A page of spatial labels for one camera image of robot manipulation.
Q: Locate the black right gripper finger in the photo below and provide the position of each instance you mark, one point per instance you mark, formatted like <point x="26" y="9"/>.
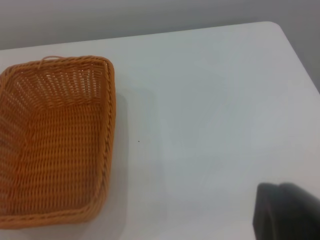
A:
<point x="287" y="215"/>

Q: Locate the orange wicker basket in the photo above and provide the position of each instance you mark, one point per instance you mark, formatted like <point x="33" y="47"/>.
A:
<point x="57" y="150"/>

